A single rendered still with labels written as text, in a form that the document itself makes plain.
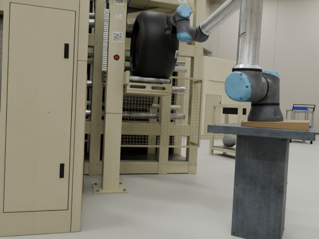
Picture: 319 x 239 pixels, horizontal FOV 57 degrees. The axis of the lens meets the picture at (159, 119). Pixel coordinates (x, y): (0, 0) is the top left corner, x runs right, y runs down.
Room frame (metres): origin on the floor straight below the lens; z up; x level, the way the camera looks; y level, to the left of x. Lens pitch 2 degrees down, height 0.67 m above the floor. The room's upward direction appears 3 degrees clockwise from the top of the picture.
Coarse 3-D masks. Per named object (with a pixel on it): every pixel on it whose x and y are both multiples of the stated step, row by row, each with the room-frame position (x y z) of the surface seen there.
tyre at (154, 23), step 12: (144, 12) 2.35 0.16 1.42; (156, 12) 2.37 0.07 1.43; (144, 24) 2.25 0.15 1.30; (156, 24) 2.25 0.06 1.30; (132, 36) 2.63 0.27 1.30; (144, 36) 2.23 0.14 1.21; (156, 36) 2.22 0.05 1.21; (168, 36) 2.25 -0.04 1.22; (132, 48) 2.67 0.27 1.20; (144, 48) 2.23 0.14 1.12; (156, 48) 2.23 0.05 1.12; (168, 48) 2.25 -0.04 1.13; (132, 60) 2.65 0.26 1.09; (144, 60) 2.26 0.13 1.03; (156, 60) 2.26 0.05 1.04; (168, 60) 2.28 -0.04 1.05; (132, 72) 2.51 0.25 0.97; (144, 72) 2.32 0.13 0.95; (156, 72) 2.33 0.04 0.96; (168, 72) 2.35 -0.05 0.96
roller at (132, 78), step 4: (132, 76) 2.31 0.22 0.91; (136, 76) 2.32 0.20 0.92; (140, 76) 2.33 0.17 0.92; (144, 76) 2.35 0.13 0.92; (132, 80) 2.31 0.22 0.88; (136, 80) 2.32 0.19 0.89; (140, 80) 2.32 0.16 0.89; (144, 80) 2.33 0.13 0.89; (148, 80) 2.34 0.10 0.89; (152, 80) 2.35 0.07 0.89; (156, 80) 2.36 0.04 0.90; (160, 80) 2.37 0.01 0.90; (164, 80) 2.38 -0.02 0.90; (168, 80) 2.39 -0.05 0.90
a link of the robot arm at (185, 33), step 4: (180, 20) 1.89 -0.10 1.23; (184, 20) 1.88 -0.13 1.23; (188, 20) 1.90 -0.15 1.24; (176, 24) 1.92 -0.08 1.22; (180, 24) 1.89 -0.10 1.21; (184, 24) 1.88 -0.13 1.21; (188, 24) 1.89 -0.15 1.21; (180, 28) 1.88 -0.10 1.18; (184, 28) 1.88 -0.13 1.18; (188, 28) 1.89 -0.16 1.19; (192, 28) 1.91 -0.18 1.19; (180, 32) 1.88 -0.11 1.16; (184, 32) 1.87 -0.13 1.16; (188, 32) 1.89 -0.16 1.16; (192, 32) 1.91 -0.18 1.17; (196, 32) 1.93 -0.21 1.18; (180, 36) 1.88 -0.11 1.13; (184, 36) 1.88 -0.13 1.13; (188, 36) 1.88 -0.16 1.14; (192, 36) 1.92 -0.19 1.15; (180, 40) 1.93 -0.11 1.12; (184, 40) 1.93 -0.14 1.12; (188, 40) 1.93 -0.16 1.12
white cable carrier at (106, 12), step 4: (104, 12) 2.34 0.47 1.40; (108, 12) 2.33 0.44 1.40; (104, 16) 2.33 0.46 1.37; (108, 16) 2.33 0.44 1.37; (104, 20) 2.33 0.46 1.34; (108, 20) 2.33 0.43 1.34; (104, 24) 2.33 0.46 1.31; (104, 28) 2.33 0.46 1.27; (104, 32) 2.33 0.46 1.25; (104, 36) 2.33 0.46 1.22; (104, 40) 2.33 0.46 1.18; (108, 40) 2.35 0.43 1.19; (104, 44) 2.33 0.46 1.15; (104, 48) 2.33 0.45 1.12; (104, 52) 2.33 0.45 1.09; (104, 56) 2.33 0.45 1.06; (104, 60) 2.36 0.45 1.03; (104, 64) 2.35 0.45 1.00; (104, 68) 2.34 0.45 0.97
